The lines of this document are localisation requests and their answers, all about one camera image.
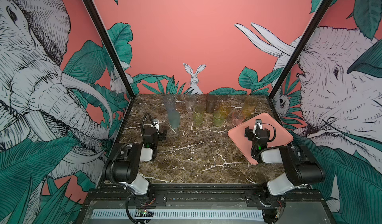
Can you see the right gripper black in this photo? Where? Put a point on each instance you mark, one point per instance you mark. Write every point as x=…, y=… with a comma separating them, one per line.
x=249, y=133

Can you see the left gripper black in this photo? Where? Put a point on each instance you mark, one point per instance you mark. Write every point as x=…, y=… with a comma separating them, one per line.
x=161, y=135

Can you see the pink square tray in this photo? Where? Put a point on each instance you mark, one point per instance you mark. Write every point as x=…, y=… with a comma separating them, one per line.
x=283, y=137

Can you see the clear bluish tall glass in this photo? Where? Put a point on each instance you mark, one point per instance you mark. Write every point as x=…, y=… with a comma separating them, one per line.
x=169, y=102

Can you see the clear short glass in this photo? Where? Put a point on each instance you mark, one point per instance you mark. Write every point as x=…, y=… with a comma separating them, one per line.
x=190, y=101

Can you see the light green glass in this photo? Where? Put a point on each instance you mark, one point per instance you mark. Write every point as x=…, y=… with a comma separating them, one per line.
x=198, y=113
x=219, y=118

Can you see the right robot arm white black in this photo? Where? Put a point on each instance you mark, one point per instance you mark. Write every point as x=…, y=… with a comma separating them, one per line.
x=301, y=168

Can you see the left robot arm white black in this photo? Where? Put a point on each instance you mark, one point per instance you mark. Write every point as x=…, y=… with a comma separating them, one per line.
x=122, y=165

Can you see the frosted teal glass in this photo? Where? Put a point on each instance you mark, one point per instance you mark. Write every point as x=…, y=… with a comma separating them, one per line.
x=174, y=118

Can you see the pink glass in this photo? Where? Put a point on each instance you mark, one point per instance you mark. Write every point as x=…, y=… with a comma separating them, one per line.
x=237, y=118

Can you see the tall yellow glass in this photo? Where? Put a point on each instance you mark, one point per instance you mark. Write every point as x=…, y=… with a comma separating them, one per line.
x=249, y=105

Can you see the orange yellow glass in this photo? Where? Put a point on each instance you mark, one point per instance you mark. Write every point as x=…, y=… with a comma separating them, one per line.
x=225, y=108

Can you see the dark brown glass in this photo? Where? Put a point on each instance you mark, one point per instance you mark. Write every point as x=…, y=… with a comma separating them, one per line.
x=211, y=101

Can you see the white perforated strip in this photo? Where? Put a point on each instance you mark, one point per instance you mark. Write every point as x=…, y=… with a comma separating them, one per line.
x=188, y=214

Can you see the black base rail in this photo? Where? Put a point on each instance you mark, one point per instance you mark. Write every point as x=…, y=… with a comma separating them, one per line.
x=159, y=195

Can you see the left black frame post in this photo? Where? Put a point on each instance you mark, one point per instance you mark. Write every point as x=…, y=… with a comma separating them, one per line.
x=99, y=25

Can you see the black frame post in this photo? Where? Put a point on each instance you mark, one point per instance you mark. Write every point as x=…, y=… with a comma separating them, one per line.
x=99, y=25
x=317, y=17

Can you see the right black frame post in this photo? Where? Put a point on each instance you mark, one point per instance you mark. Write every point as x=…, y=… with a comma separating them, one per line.
x=317, y=17

